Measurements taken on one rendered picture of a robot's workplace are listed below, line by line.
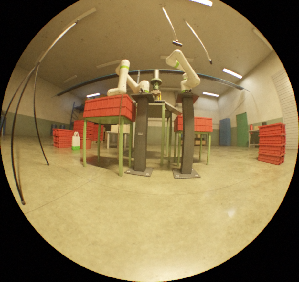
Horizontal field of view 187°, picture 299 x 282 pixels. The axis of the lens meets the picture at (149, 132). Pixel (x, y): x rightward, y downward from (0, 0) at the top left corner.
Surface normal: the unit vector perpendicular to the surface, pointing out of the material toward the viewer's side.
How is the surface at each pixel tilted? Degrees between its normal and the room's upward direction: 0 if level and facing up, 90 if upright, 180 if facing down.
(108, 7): 180
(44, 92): 90
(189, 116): 90
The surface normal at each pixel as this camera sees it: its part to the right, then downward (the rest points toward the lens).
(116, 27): -0.04, 1.00
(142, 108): -0.17, -0.07
